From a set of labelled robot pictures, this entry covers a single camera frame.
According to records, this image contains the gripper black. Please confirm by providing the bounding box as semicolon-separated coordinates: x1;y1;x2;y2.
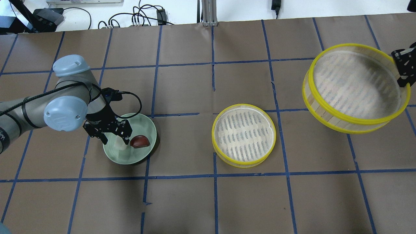
391;43;416;87
82;115;133;145

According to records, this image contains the yellow steamer layer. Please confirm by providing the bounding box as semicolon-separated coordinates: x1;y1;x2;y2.
302;43;411;134
211;104;277;168

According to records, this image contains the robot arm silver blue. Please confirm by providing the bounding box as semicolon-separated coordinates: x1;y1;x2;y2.
0;55;132;152

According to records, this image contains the green plate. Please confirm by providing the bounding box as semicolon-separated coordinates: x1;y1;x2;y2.
103;114;158;165

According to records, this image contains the brown bun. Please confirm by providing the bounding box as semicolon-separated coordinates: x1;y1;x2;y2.
129;135;150;149

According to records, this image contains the black power adapter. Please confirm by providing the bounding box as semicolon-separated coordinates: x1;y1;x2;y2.
156;9;167;25

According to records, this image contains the brown paper table cover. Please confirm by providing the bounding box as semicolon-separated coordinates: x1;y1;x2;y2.
1;13;415;234

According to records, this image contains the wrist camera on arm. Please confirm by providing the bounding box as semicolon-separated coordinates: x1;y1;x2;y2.
101;87;123;103

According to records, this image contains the black camera stand base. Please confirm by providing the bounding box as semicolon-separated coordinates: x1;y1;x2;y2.
0;0;64;35

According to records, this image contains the aluminium frame post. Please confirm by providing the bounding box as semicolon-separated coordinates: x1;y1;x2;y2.
197;0;218;27

